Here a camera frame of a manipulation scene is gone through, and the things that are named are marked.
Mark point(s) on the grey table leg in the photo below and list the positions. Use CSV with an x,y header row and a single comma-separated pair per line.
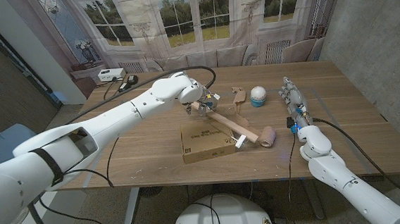
x,y
131,205
313,199

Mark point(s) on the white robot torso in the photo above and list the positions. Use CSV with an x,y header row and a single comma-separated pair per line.
x,y
224,212

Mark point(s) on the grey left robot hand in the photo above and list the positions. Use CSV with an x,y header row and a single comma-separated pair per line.
x,y
207,102

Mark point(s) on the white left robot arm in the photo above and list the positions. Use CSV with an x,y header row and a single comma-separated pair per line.
x,y
82,141

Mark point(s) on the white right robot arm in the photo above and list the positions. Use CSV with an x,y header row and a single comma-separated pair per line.
x,y
349,182

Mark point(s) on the printed window backdrop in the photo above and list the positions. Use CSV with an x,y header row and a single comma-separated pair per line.
x,y
193,20

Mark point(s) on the tan elastic arm wrap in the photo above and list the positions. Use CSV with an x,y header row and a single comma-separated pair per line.
x,y
267,136

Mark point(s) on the white baseball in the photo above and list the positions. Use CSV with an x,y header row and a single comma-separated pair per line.
x,y
258,92

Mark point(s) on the wooden hanger with metal clips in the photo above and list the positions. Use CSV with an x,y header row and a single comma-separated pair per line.
x,y
232,125

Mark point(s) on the black power adapter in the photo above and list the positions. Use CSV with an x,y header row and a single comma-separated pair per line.
x,y
124,87
132,79

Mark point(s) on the white power strip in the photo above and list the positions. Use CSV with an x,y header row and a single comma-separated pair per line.
x,y
111,74

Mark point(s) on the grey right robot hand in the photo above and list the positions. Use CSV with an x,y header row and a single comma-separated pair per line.
x,y
295,102

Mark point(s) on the flat cardboard box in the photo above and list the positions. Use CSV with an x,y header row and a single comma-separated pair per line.
x,y
202,143

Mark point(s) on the blue cup stand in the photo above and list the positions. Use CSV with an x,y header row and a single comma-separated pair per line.
x,y
257,103

